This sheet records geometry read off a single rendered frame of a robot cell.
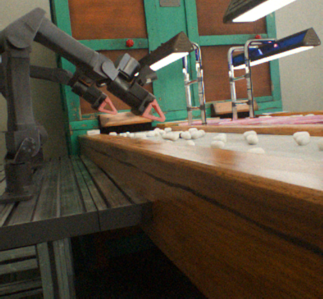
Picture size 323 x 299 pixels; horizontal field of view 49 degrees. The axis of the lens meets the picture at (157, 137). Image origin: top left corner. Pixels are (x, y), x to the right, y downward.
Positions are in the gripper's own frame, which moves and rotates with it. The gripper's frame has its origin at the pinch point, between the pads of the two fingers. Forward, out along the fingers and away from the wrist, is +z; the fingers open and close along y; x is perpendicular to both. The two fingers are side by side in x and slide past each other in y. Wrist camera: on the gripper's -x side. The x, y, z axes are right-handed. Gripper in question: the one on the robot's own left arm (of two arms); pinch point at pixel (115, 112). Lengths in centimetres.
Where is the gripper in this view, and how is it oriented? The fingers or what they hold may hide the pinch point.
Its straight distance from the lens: 148.3
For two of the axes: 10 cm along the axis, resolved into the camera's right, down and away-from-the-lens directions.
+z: 7.9, 5.5, 2.7
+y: -3.1, -0.3, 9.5
